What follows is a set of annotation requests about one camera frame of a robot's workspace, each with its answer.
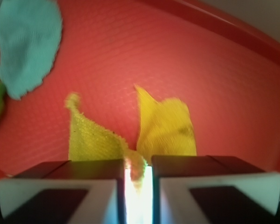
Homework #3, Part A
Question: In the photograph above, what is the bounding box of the yellow cloth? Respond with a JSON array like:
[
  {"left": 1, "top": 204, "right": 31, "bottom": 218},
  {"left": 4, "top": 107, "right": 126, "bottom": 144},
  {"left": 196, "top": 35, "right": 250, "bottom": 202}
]
[{"left": 65, "top": 85, "right": 197, "bottom": 193}]

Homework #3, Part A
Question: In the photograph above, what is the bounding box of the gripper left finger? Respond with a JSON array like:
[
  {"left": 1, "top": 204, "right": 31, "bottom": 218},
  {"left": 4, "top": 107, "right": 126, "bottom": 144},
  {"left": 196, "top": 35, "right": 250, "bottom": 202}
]
[{"left": 0, "top": 159, "right": 126, "bottom": 224}]

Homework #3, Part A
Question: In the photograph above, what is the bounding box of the red plastic tray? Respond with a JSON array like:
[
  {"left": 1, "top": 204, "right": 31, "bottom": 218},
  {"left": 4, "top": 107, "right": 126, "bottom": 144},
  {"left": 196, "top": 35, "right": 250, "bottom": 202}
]
[{"left": 0, "top": 0, "right": 280, "bottom": 179}]

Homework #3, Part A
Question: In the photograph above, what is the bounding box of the light blue cloth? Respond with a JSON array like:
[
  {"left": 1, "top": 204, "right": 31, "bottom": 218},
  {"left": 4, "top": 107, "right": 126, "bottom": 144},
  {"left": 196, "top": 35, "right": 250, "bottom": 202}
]
[{"left": 0, "top": 0, "right": 63, "bottom": 100}]

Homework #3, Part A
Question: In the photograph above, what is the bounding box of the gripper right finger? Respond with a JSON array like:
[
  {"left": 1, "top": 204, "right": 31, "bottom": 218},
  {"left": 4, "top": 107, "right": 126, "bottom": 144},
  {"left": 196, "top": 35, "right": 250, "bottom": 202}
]
[{"left": 152, "top": 155, "right": 280, "bottom": 224}]

